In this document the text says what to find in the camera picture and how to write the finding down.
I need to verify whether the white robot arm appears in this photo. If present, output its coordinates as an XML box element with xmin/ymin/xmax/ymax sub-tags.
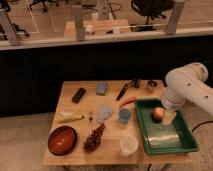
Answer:
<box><xmin>160</xmin><ymin>62</ymin><xmax>213</xmax><ymax>116</ymax></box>

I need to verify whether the green plastic tray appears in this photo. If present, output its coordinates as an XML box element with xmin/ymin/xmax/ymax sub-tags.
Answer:
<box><xmin>135</xmin><ymin>98</ymin><xmax>199</xmax><ymax>155</ymax></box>

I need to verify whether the orange round fruit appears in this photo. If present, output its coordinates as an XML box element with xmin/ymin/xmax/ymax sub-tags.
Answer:
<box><xmin>152</xmin><ymin>107</ymin><xmax>164</xmax><ymax>121</ymax></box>

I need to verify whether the small dark jar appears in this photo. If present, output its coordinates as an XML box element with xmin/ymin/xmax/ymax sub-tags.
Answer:
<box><xmin>146</xmin><ymin>80</ymin><xmax>157</xmax><ymax>93</ymax></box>

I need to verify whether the orange carrot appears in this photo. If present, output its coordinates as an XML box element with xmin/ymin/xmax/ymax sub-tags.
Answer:
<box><xmin>119</xmin><ymin>97</ymin><xmax>136</xmax><ymax>108</ymax></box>

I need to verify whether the blue plastic cup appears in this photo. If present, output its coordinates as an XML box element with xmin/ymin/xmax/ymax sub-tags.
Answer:
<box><xmin>119</xmin><ymin>108</ymin><xmax>131</xmax><ymax>124</ymax></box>

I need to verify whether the black small clip object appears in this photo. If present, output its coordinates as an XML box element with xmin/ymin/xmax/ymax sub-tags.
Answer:
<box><xmin>133</xmin><ymin>78</ymin><xmax>141</xmax><ymax>88</ymax></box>

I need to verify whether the wooden table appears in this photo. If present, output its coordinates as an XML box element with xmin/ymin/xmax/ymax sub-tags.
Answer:
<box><xmin>42</xmin><ymin>79</ymin><xmax>193</xmax><ymax>171</ymax></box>

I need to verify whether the blue sponge block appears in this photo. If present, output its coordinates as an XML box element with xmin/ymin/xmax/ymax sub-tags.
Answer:
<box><xmin>96</xmin><ymin>81</ymin><xmax>107</xmax><ymax>96</ymax></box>

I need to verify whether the silver fork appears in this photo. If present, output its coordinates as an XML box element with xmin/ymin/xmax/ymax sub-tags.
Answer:
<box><xmin>88</xmin><ymin>111</ymin><xmax>93</xmax><ymax>135</ymax></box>

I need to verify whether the black rectangular box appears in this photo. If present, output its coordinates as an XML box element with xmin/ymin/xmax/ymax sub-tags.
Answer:
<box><xmin>72</xmin><ymin>88</ymin><xmax>86</xmax><ymax>103</ymax></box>

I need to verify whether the yellow banana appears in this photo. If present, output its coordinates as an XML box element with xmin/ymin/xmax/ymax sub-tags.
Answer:
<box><xmin>59</xmin><ymin>112</ymin><xmax>84</xmax><ymax>122</ymax></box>

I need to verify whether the red brown bowl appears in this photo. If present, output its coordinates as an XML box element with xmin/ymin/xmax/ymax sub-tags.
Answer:
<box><xmin>48</xmin><ymin>126</ymin><xmax>77</xmax><ymax>155</ymax></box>

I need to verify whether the black office chair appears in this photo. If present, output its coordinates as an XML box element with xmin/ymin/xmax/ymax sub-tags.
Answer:
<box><xmin>131</xmin><ymin>0</ymin><xmax>174</xmax><ymax>32</ymax></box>

